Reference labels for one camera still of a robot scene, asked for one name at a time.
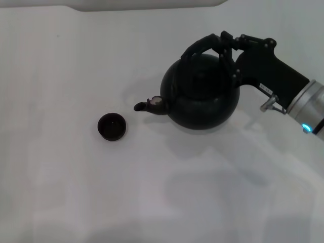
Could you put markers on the black round teapot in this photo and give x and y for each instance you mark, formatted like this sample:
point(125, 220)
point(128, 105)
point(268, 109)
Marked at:
point(202, 106)

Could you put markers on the dark brown teacup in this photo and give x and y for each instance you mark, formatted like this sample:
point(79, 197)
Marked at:
point(112, 126)

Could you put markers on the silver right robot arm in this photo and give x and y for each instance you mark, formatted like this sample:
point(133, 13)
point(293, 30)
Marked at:
point(311, 103)

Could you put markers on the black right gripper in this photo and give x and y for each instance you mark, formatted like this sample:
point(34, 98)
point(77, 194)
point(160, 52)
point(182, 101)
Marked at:
point(263, 68)

